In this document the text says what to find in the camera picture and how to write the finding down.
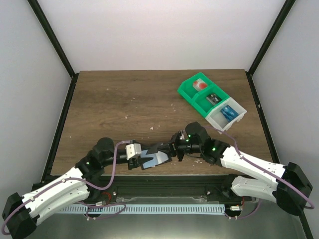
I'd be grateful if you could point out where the left black frame post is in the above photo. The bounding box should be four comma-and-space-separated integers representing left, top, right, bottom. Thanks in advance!
26, 0, 76, 78

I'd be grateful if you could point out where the black frame post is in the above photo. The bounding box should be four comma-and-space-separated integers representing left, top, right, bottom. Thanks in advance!
26, 0, 76, 78
248, 0, 297, 75

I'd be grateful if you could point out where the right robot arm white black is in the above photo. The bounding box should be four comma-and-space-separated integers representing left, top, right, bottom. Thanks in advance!
147, 122, 315, 216

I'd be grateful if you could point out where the red white card in bin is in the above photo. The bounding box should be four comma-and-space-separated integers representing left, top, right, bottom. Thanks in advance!
193, 78, 208, 91

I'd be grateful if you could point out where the black card in bin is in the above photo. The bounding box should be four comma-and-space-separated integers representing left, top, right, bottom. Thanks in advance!
206, 93, 222, 105

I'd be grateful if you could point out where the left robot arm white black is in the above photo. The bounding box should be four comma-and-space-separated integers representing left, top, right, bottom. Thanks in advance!
1, 137, 167, 239

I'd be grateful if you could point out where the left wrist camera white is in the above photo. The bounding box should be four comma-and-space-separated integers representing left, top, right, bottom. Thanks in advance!
125, 143, 142, 160

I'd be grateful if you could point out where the green white sorting bin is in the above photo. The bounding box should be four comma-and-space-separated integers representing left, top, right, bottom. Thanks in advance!
177, 72, 247, 131

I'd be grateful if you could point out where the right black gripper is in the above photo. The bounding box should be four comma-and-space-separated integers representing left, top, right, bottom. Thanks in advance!
158, 132, 202, 161

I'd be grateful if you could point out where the light blue slotted cable duct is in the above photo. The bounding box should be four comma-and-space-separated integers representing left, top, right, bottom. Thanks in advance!
58, 204, 225, 215

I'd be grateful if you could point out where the black card holder wallet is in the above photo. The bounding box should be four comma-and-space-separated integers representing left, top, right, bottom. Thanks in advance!
141, 149, 172, 170

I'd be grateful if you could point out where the blue card in bin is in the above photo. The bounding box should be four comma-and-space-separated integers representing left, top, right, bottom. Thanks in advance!
221, 105, 239, 122

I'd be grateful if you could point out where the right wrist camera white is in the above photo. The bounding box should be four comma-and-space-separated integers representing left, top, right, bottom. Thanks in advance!
178, 130, 188, 140

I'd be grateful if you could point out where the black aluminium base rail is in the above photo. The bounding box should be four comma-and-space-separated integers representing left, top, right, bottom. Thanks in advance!
32, 175, 250, 200

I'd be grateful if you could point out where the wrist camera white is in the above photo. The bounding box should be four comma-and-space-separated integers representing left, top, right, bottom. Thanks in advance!
125, 143, 142, 160
178, 130, 188, 140

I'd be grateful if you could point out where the right black frame post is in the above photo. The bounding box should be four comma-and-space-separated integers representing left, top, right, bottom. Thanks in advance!
248, 0, 297, 75

